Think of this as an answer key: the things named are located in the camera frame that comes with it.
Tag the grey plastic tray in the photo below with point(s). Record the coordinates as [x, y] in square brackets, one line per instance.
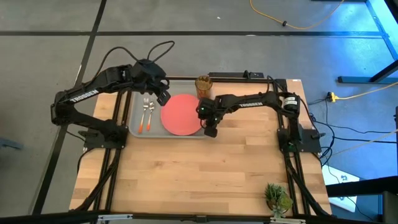
[136, 130]

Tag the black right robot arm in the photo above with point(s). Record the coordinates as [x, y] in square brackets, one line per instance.
[264, 102]

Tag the coral red round plate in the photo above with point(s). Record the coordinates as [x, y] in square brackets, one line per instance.
[180, 115]

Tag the white printed paper sheet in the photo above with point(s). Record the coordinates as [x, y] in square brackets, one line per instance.
[340, 183]

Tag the amber ribbed plastic cup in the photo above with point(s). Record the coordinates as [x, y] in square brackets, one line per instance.
[203, 87]

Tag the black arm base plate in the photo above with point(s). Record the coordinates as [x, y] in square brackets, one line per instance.
[308, 141]
[105, 140]

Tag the black aluminium table frame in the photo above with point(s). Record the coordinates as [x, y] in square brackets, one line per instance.
[109, 180]

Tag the small green succulent plant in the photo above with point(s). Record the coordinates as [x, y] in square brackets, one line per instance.
[277, 199]

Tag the black bar at table edge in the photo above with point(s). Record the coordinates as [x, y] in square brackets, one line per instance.
[236, 75]

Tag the black floor stand frame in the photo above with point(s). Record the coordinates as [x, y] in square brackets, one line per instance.
[384, 46]

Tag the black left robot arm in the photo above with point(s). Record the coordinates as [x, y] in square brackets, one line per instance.
[84, 96]

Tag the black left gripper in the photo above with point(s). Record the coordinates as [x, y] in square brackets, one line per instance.
[150, 77]

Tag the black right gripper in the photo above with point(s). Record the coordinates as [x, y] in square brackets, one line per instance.
[210, 110]

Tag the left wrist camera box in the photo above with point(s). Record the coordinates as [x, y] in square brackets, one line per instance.
[149, 67]

